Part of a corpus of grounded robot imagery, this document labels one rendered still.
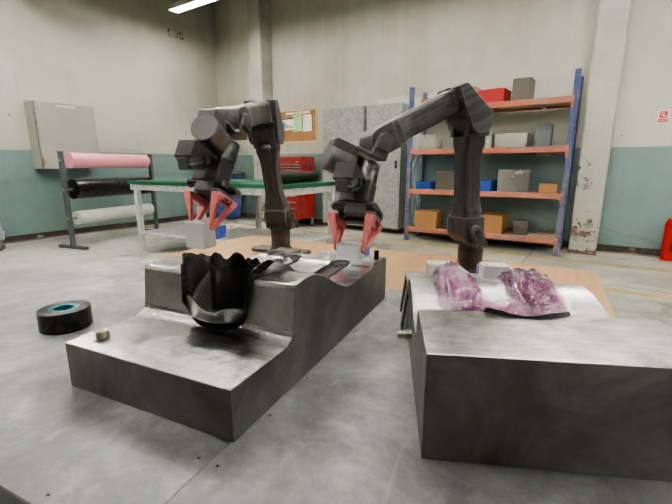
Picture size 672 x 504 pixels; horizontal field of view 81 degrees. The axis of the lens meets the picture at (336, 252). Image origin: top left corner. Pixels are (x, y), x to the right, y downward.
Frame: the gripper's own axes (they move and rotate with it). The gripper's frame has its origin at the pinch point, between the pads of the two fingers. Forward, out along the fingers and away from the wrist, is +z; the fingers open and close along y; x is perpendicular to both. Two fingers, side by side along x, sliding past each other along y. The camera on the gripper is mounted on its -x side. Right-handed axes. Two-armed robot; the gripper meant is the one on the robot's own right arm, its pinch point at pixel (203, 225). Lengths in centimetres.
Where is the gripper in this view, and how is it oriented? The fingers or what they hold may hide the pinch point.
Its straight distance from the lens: 88.6
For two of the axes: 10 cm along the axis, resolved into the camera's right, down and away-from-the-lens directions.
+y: 9.1, 1.0, -4.0
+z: -2.0, 9.6, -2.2
